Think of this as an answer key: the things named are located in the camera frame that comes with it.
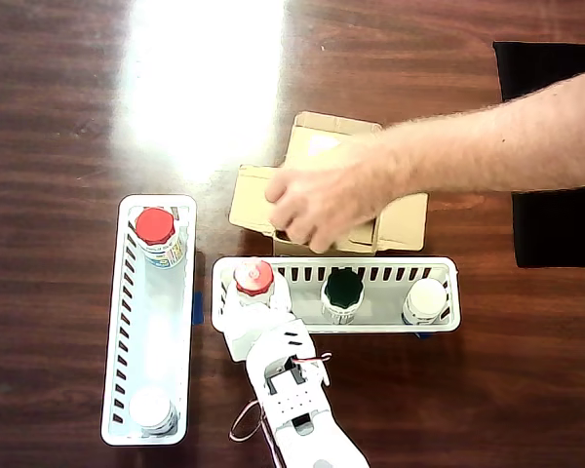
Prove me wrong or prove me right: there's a cardboard box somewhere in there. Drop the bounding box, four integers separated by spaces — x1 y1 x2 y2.
228 110 430 257

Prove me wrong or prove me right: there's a black mat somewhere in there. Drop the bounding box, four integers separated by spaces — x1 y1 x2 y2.
491 41 585 269

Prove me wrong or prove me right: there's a person's bare hand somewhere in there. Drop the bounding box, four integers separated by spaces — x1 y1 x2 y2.
264 139 397 254

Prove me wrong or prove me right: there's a thin red servo wire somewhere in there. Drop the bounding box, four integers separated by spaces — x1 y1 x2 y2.
229 399 275 465

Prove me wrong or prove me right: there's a person's bare forearm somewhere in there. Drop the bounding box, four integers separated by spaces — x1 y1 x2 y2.
383 66 585 197

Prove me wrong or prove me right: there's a white-capped bottle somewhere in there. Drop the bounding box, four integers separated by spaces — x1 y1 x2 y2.
401 278 451 327
128 385 179 437

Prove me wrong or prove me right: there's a green-capped bottle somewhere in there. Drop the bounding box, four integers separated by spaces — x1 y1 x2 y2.
320 267 367 326

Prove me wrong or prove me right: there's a red-capped bottle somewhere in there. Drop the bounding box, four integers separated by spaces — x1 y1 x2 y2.
226 257 292 314
135 207 186 269

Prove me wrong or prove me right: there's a white slotted plastic tray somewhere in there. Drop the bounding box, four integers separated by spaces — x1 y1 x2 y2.
99 193 198 447
210 255 462 337

